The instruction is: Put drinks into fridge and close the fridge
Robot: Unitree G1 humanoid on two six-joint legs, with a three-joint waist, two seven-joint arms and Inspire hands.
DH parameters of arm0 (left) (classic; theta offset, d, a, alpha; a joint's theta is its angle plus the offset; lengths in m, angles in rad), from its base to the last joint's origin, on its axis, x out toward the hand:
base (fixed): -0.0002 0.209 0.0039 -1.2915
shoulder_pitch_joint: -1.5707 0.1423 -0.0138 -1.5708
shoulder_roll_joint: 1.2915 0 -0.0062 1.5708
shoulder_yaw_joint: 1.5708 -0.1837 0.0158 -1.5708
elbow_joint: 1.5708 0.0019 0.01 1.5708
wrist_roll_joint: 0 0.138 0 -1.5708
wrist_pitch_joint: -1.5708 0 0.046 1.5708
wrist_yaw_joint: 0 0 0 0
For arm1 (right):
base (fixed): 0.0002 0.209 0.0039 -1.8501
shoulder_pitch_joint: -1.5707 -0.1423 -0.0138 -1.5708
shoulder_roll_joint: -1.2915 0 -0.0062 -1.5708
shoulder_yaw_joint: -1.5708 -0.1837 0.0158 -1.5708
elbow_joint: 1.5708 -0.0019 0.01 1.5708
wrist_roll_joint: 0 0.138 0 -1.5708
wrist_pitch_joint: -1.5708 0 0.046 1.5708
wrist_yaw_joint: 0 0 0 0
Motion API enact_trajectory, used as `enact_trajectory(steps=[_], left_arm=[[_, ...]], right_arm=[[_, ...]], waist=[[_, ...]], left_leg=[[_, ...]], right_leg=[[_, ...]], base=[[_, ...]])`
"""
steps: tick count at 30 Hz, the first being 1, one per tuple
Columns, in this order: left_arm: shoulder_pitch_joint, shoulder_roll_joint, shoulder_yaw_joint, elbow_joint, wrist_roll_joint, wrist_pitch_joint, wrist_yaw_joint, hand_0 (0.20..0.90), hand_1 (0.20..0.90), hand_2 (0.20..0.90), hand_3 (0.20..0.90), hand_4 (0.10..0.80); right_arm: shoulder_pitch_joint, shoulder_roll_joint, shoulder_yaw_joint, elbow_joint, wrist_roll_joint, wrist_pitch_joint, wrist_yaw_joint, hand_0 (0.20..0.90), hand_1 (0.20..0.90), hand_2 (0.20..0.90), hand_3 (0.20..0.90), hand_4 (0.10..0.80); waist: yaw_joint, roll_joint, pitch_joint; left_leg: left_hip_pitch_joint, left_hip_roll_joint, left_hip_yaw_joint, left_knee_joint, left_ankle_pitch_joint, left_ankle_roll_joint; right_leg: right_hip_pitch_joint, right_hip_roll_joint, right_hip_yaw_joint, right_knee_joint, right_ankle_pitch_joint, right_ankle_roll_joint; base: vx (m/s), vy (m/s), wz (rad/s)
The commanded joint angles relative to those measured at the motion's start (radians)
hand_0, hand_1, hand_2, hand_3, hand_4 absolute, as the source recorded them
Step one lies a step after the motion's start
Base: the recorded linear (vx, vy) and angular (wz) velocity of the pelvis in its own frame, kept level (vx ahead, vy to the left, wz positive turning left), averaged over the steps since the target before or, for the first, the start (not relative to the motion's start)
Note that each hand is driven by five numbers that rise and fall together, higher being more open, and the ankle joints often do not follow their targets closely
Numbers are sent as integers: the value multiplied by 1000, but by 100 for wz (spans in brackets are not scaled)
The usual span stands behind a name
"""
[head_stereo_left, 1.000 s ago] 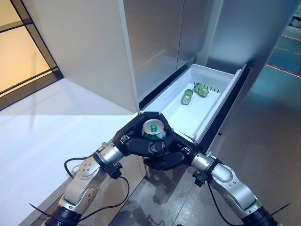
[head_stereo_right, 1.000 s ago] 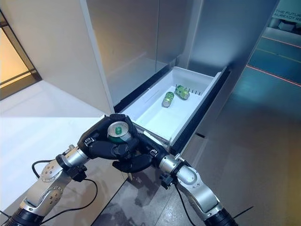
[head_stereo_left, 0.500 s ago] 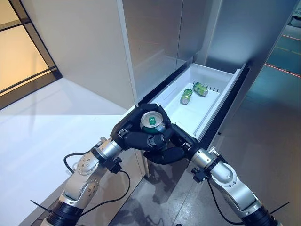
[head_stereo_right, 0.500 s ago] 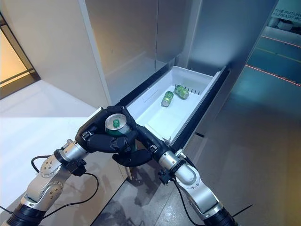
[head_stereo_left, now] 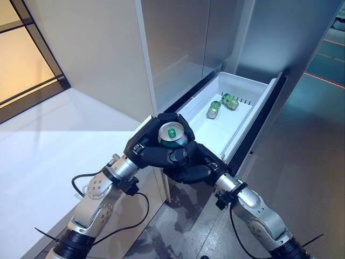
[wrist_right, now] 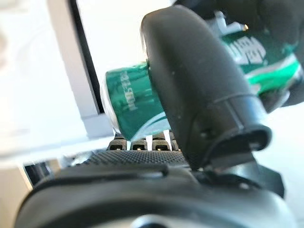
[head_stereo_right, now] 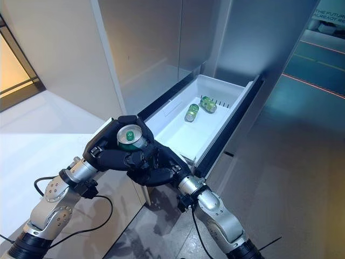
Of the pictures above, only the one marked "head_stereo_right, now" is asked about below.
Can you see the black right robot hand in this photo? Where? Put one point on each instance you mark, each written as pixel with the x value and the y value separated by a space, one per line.
pixel 161 170

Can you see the fridge drawer with white bin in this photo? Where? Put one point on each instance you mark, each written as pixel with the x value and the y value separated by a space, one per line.
pixel 188 135

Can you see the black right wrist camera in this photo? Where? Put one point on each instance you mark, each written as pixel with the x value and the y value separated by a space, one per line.
pixel 186 203

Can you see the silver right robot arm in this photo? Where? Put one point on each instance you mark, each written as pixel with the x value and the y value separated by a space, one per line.
pixel 215 213

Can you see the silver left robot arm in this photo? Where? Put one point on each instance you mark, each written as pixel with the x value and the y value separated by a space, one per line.
pixel 54 210

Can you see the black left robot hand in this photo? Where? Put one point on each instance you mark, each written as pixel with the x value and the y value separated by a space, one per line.
pixel 107 159

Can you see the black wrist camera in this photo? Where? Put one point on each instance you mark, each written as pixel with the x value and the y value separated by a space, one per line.
pixel 87 189
pixel 186 203

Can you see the green drink can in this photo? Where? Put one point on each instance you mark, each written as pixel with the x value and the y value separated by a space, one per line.
pixel 208 104
pixel 129 135
pixel 192 112

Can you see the dark framed window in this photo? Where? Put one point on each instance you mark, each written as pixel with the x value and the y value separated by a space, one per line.
pixel 13 67

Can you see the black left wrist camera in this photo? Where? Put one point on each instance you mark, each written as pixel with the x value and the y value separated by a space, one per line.
pixel 87 189

